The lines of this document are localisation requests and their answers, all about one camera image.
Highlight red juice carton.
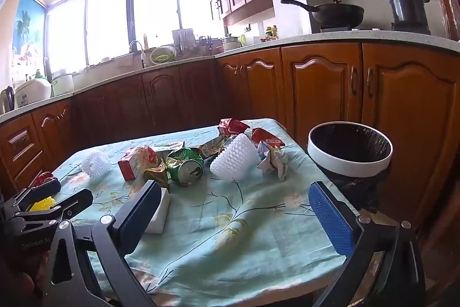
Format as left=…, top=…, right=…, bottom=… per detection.
left=118, top=146, right=159, bottom=182

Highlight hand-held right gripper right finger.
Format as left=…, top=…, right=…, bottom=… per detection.
left=308, top=180, right=426, bottom=307

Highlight green white small carton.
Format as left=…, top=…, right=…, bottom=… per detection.
left=154, top=141, right=185, bottom=158

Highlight small white foam net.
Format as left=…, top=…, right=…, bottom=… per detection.
left=81, top=150, right=111, bottom=178

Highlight blue wall poster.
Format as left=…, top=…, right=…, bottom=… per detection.
left=12, top=0, right=45, bottom=77

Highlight floral light green tablecloth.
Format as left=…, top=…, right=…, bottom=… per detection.
left=50, top=118, right=362, bottom=302

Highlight white bin with black liner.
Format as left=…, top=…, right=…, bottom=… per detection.
left=307, top=121, right=393, bottom=210

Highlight person's left hand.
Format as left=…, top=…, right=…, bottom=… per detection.
left=18, top=251, right=49, bottom=298

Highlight flat red wrapper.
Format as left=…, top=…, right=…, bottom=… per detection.
left=250, top=127, right=285, bottom=148

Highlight small steel pot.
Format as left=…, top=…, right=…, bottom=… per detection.
left=222, top=35, right=239, bottom=52

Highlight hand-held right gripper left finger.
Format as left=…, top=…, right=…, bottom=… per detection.
left=45, top=179, right=164, bottom=307

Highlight green drink pouch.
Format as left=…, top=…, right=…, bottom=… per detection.
left=196, top=135, right=231, bottom=158

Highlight white cooking pot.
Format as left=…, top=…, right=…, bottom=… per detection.
left=50, top=71, right=75, bottom=95

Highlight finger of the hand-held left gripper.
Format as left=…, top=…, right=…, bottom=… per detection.
left=3, top=178, right=62, bottom=212
left=22, top=188, right=95, bottom=221

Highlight black wok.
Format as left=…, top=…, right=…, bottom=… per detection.
left=280, top=0, right=365, bottom=29

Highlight crumpled red wrapper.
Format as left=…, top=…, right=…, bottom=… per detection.
left=218, top=118, right=250, bottom=137

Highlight steel kettle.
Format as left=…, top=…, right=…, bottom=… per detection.
left=0, top=86, right=16, bottom=114

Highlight kitchen window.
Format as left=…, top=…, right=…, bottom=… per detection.
left=43, top=0, right=231, bottom=74

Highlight white rice cooker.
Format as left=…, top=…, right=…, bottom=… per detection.
left=14, top=77, right=53, bottom=107

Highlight sink faucet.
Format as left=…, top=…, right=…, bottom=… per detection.
left=129, top=40, right=146, bottom=69

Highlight crushed green can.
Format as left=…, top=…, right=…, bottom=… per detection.
left=166, top=148, right=205, bottom=187

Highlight large white foam net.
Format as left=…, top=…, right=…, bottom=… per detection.
left=209, top=133, right=260, bottom=182

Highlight yellow foam net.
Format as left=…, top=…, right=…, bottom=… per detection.
left=29, top=197, right=56, bottom=212

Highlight crumpled printed paper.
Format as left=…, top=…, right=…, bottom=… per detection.
left=256, top=142, right=289, bottom=181

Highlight colander with greens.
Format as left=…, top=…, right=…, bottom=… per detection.
left=150, top=45, right=177, bottom=64

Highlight gold foil wrapper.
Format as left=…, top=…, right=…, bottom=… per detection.
left=143, top=161, right=173, bottom=189

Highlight white tissue pack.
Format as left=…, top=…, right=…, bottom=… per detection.
left=145, top=186, right=170, bottom=235

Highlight dark stock pot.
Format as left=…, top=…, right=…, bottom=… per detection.
left=380, top=0, right=431, bottom=30

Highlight gas stove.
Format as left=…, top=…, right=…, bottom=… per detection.
left=318, top=23, right=434, bottom=37

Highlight wooden base cabinets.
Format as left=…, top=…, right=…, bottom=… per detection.
left=0, top=41, right=460, bottom=221

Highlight utensil rack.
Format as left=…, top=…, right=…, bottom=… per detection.
left=172, top=28, right=196, bottom=54

